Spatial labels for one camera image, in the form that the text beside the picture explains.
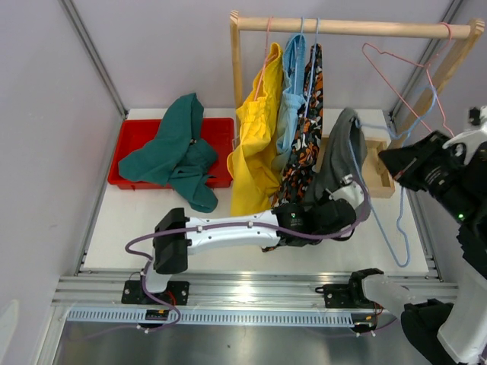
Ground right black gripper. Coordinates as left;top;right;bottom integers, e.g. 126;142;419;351
378;129;482;225

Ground blue hanger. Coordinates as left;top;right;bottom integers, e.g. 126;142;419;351
291;17;306;94
304;18;320;118
351;85;438;268

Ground camouflage patterned shorts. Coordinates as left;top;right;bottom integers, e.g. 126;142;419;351
262;42;326;252

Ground grey shorts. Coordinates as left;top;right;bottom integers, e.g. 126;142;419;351
304;107;368;203

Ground light blue shorts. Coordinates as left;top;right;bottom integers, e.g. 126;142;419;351
272;33;307;171

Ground dark green shorts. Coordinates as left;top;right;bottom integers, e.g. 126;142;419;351
118;93;218;213

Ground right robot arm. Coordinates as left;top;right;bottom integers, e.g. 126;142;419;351
347;131;486;364

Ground yellow shorts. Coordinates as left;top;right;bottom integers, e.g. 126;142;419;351
227;43;283;216

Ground pink hanger under yellow shorts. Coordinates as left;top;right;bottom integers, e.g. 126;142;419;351
254;17;274;100

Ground wooden clothes rack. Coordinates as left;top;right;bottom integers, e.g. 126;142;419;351
230;11;485;198

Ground red plastic bin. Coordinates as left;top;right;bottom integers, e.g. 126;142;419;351
107;117;234;190

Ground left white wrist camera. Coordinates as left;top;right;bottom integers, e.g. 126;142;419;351
331;174;364;210

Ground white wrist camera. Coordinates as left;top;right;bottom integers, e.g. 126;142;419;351
331;174;364;210
442;106;486;164

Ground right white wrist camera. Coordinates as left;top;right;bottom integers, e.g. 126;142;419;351
442;106;486;164

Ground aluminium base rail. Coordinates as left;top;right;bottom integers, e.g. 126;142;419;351
50;271;350;311

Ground white slotted cable duct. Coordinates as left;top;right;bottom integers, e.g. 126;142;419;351
67;307;355;328

